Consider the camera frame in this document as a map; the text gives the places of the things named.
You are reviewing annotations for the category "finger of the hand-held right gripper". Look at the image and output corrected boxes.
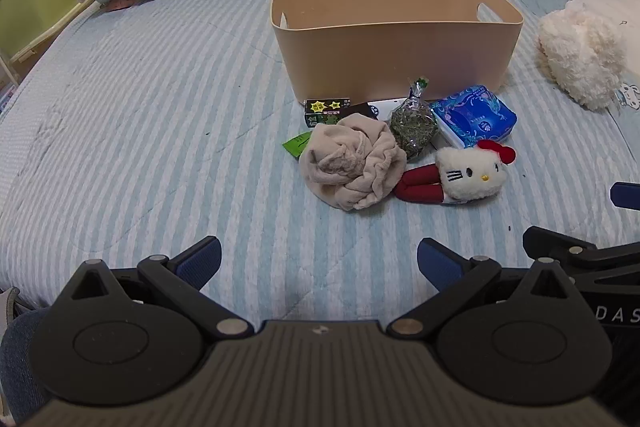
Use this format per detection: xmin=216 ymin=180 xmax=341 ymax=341
xmin=522 ymin=225 xmax=640 ymax=282
xmin=610 ymin=181 xmax=640 ymax=210

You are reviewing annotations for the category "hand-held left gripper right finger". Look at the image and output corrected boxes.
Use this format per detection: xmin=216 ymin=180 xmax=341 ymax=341
xmin=387 ymin=237 xmax=583 ymax=340

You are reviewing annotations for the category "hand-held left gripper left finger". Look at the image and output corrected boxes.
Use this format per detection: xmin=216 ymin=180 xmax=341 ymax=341
xmin=65 ymin=235 xmax=256 ymax=340

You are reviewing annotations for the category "white cat plush toy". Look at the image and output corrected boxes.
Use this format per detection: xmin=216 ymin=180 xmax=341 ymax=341
xmin=392 ymin=139 xmax=517 ymax=206

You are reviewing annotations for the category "crumpled beige cloth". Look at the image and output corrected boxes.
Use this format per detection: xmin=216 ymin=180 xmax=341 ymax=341
xmin=298 ymin=112 xmax=407 ymax=211

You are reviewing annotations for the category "blue striped bed sheet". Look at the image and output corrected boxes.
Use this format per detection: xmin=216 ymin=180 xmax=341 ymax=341
xmin=0 ymin=0 xmax=640 ymax=325

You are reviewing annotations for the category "clear bag of dried herbs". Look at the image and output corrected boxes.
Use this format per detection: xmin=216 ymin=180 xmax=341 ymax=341
xmin=389 ymin=77 xmax=439 ymax=160

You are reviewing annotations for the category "white fluffy plush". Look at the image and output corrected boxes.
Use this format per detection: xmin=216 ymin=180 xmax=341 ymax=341
xmin=538 ymin=0 xmax=629 ymax=111

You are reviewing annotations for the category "blue patterned tissue packet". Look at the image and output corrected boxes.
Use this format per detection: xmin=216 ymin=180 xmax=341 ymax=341
xmin=431 ymin=85 xmax=519 ymax=148

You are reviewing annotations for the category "small green packet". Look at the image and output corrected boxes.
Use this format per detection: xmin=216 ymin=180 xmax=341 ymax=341
xmin=282 ymin=131 xmax=314 ymax=157

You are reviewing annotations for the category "small black green box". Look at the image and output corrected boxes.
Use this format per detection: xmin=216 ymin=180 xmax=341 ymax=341
xmin=304 ymin=97 xmax=354 ymax=128

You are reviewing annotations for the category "person's blue jeans leg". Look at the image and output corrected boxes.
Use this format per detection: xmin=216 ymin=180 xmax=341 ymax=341
xmin=0 ymin=307 xmax=53 ymax=424

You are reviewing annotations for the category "beige storage basket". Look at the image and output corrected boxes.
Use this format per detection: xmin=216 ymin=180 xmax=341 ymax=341
xmin=270 ymin=0 xmax=524 ymax=106

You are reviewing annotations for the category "white frame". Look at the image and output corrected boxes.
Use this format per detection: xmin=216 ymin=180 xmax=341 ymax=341
xmin=11 ymin=0 xmax=97 ymax=64

